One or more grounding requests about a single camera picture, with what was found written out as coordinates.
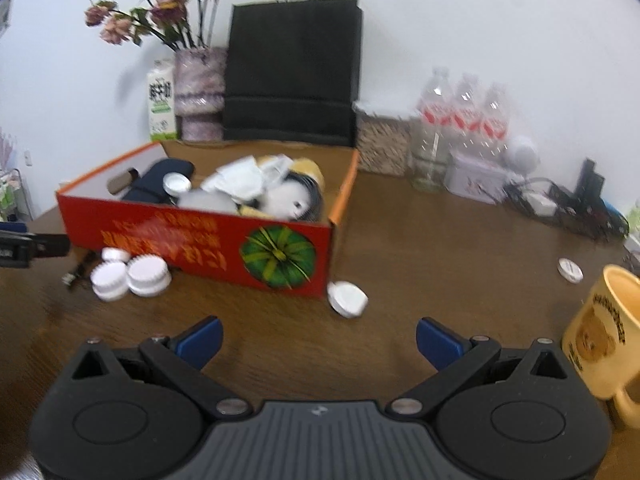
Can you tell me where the white power adapter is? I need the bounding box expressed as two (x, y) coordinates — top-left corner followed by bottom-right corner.
(520, 192), (557, 216)

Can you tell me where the lavender tin box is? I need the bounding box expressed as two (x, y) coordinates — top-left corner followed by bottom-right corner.
(444, 150), (508, 205)

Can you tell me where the white round speaker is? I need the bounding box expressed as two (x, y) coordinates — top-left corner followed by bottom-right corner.
(505, 135), (542, 173)

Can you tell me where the white jar lid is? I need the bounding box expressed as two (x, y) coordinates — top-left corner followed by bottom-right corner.
(163, 172), (192, 196)

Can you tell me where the clear glass cup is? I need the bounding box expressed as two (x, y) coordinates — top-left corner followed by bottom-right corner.
(410, 127), (453, 192)

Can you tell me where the wire storage rack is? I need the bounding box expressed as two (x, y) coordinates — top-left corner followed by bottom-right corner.
(0, 167), (36, 223)

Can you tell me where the black paper bag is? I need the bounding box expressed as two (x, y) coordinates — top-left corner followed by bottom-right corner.
(222, 0), (363, 147)

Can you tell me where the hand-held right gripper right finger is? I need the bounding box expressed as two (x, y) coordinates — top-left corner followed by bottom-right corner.
(386, 317), (581, 420)

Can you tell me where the wooden desktop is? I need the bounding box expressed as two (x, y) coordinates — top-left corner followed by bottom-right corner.
(0, 140), (640, 480)

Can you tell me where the small flat white lid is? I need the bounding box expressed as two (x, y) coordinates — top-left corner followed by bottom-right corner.
(557, 257), (584, 284)

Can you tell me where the yellow and white plush toy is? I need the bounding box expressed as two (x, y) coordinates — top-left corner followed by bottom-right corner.
(257, 159), (326, 221)

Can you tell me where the clear container of seeds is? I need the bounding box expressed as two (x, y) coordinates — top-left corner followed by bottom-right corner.
(354, 101), (416, 177)

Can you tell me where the medium ridged white cap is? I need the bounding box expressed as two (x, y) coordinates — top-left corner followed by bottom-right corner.
(126, 255), (171, 297)

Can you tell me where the black charging dock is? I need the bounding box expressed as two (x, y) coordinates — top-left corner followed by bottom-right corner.
(575, 158), (606, 206)

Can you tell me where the white green milk carton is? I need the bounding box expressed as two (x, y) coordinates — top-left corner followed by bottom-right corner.
(146, 58), (178, 142)

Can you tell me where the navy blue pouch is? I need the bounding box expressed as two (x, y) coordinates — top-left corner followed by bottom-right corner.
(122, 158), (195, 204)

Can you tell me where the yellow bear mug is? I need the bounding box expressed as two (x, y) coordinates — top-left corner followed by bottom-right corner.
(561, 265), (640, 431)

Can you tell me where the black power strip with cables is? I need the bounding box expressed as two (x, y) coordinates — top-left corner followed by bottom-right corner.
(502, 180), (631, 241)

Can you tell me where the thin black USB cable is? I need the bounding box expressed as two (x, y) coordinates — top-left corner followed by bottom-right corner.
(62, 250), (101, 288)

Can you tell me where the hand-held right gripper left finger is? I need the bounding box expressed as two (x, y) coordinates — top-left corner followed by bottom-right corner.
(60, 316), (253, 420)

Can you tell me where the large ridged white cap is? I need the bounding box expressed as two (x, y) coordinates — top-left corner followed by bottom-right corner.
(91, 262), (132, 302)

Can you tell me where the purple woven pouch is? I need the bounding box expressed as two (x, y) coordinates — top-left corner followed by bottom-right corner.
(177, 192), (238, 214)

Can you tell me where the purple ceramic vase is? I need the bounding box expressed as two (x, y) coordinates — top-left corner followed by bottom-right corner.
(173, 46), (228, 142)

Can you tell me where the red cardboard box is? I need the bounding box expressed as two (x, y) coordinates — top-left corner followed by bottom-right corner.
(55, 141), (361, 300)

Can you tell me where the white tissue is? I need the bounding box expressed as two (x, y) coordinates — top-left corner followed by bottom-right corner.
(202, 155), (291, 201)

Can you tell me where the white bottle cap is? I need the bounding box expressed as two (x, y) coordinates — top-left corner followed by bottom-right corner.
(327, 281), (369, 317)

